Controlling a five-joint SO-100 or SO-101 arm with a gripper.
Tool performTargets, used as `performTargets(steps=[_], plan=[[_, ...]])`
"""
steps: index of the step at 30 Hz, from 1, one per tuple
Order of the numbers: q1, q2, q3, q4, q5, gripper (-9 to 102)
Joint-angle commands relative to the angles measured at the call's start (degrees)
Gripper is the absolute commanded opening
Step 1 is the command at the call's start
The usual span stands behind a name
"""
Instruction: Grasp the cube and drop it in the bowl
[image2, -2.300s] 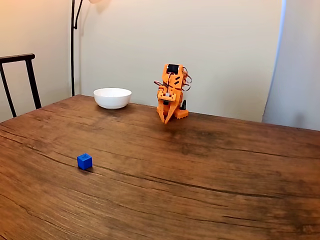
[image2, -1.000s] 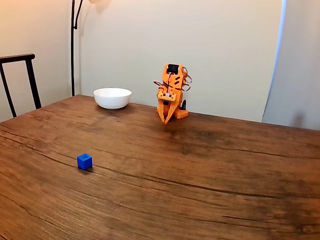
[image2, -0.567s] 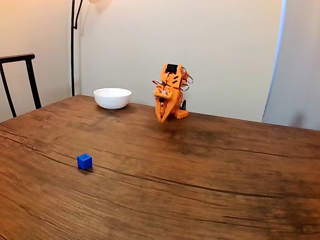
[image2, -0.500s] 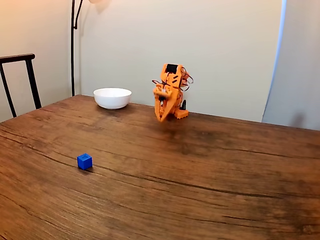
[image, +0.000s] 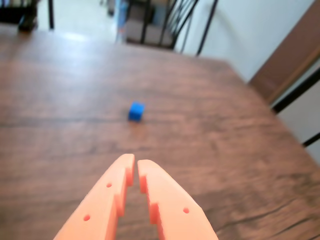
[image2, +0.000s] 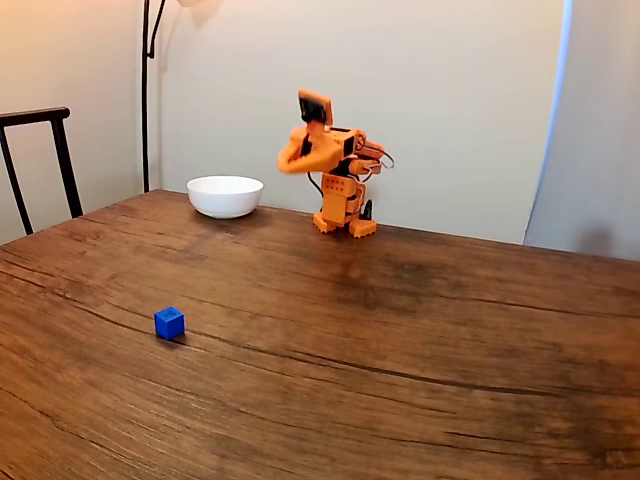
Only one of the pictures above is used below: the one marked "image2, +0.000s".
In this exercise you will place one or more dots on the blue cube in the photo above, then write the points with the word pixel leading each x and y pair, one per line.
pixel 169 323

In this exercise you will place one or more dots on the white bowl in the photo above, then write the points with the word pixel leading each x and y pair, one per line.
pixel 225 197

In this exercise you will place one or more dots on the black floor lamp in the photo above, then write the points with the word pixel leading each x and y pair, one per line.
pixel 145 100

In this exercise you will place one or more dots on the black chair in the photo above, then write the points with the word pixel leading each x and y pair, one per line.
pixel 60 150

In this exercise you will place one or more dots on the white curtain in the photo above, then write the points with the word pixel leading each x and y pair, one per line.
pixel 590 125

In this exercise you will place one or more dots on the camera on orange mount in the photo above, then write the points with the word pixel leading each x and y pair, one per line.
pixel 315 107

